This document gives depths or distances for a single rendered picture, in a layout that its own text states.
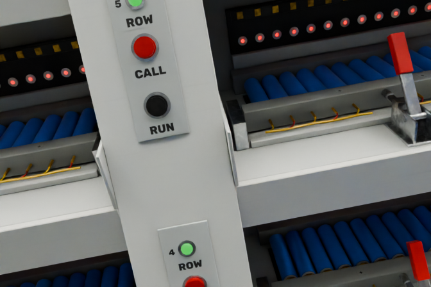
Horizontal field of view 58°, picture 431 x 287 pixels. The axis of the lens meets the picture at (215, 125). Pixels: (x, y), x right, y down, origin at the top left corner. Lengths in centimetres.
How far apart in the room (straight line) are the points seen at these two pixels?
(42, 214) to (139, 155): 10
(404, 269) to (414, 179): 14
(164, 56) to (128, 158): 8
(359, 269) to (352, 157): 16
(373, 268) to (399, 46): 23
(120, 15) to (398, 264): 37
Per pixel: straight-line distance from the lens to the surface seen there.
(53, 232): 34
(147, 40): 29
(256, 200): 32
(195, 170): 30
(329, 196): 34
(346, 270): 46
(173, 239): 32
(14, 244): 36
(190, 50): 29
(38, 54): 48
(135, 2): 29
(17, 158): 40
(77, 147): 38
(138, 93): 29
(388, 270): 47
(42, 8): 32
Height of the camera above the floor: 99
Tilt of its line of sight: 11 degrees down
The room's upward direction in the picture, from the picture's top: 10 degrees counter-clockwise
